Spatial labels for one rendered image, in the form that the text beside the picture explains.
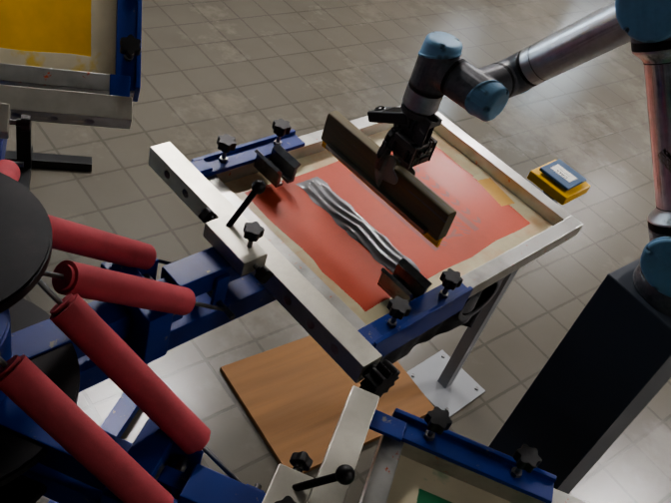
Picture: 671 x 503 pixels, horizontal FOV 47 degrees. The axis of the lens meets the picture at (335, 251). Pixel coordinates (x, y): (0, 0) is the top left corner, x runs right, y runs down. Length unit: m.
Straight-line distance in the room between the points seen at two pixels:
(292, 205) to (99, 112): 0.47
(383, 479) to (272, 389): 1.32
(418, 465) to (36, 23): 1.17
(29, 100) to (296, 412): 1.38
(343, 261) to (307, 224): 0.13
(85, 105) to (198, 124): 2.05
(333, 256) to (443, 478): 0.55
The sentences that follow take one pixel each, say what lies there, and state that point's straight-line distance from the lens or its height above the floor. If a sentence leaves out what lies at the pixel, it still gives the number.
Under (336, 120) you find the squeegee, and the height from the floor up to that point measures 1.14.
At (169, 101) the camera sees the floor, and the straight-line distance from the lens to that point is 3.77.
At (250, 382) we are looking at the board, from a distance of 2.61.
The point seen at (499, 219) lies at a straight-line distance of 1.99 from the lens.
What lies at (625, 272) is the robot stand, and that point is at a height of 1.20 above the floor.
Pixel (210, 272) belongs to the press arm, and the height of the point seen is 1.04.
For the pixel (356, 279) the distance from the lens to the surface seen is 1.66.
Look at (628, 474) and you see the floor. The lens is 3.00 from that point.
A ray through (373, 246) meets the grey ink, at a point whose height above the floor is 0.96.
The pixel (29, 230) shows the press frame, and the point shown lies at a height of 1.32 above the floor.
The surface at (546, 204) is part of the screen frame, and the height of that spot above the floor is 0.99.
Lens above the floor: 2.07
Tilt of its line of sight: 41 degrees down
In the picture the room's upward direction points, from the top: 19 degrees clockwise
